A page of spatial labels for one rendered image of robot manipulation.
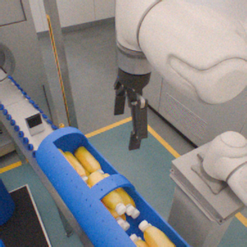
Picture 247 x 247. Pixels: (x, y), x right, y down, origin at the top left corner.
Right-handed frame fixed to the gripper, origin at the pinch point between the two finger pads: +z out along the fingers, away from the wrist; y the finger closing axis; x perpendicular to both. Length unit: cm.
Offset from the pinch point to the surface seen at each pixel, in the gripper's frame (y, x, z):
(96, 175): 13.7, 4.6, 44.6
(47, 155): 34, 23, 49
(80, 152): 40, 7, 60
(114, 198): 0.8, 0.3, 43.3
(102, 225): -8.4, 7.6, 43.3
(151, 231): -14.9, -10.3, 46.5
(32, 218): 57, 46, 159
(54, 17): 110, 7, 17
